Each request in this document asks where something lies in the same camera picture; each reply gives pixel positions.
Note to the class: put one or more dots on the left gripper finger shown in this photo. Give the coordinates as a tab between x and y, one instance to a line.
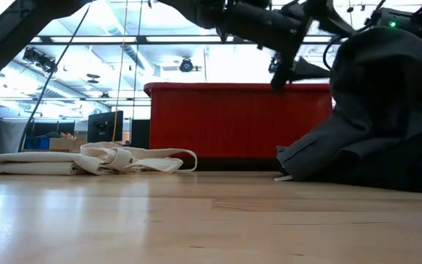
308	71
289	58

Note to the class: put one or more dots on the dark grey shirt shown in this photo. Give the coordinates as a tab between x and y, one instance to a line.
379	91

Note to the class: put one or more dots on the red plastic laundry bin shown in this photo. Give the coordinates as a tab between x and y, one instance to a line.
233	121

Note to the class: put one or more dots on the blue background bin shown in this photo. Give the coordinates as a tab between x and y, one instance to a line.
41	143

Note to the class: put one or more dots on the black background box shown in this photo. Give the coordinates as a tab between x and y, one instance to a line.
140	133

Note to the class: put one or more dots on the black background monitor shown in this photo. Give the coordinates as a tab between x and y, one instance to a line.
104	126

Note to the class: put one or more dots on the small black ceiling fixture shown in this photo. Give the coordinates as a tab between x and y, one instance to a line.
93	77

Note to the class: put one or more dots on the brown cardboard box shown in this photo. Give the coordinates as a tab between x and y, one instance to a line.
66	144

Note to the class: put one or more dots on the black ceiling spotlight cluster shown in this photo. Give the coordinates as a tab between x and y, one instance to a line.
39	58

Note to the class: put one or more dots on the cream canvas tote bag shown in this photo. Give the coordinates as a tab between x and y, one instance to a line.
50	163

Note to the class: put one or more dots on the black hanging camera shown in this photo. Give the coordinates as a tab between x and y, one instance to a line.
274	64

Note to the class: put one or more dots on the round black overhead camera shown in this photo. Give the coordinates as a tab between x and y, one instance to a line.
186	65

